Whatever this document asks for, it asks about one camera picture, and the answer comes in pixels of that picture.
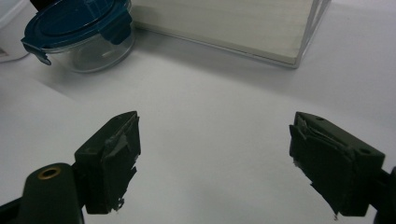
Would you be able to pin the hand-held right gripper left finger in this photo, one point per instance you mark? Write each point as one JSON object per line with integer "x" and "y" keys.
{"x": 106, "y": 168}

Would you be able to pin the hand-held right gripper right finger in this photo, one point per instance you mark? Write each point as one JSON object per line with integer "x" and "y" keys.
{"x": 336, "y": 168}

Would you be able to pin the glass container with blue lid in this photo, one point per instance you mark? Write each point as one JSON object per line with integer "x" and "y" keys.
{"x": 77, "y": 28}

